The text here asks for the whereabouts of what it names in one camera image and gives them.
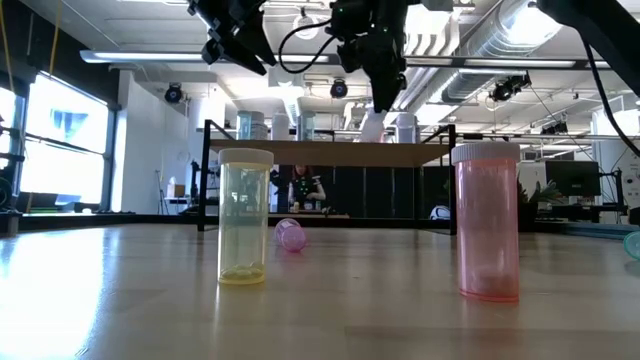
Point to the black metal rig frame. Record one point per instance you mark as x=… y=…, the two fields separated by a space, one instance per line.
x=100 y=220

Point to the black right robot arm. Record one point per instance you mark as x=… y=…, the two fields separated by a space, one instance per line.
x=600 y=30

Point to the black computer monitor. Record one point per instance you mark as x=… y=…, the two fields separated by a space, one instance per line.
x=572 y=177

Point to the silver ventilation duct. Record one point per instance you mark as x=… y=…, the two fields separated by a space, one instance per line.
x=500 y=45

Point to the large white labelled bottle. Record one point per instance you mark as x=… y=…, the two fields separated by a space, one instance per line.
x=259 y=126

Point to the small magenta pill bottle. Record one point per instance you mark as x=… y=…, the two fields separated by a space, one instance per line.
x=291 y=236

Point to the translucent white pill bottle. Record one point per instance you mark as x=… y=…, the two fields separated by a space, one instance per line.
x=407 y=128
x=280 y=127

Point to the brown cardboard box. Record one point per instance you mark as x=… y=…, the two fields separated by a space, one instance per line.
x=176 y=190

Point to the long ceiling light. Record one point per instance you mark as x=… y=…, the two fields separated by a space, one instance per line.
x=520 y=63
x=150 y=56

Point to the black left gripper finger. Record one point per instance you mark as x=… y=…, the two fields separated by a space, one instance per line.
x=212 y=52
x=252 y=50

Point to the small green potted plant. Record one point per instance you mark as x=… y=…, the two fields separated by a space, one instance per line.
x=540 y=195

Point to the wooden shelf with black frame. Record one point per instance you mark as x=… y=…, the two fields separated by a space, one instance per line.
x=325 y=152

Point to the pink-white cap front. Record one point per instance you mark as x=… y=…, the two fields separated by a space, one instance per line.
x=486 y=220

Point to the yellow transparent pill bottle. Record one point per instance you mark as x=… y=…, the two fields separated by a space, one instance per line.
x=245 y=215

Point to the black ceiling spotlight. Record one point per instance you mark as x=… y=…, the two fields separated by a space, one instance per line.
x=339 y=88
x=173 y=93
x=507 y=89

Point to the large glass window wall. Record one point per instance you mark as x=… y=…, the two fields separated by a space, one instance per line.
x=65 y=140

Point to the white and black ball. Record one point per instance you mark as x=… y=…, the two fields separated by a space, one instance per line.
x=440 y=213

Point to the white cap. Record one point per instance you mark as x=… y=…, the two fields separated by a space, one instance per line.
x=373 y=127

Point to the person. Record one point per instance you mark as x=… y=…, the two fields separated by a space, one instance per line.
x=305 y=189

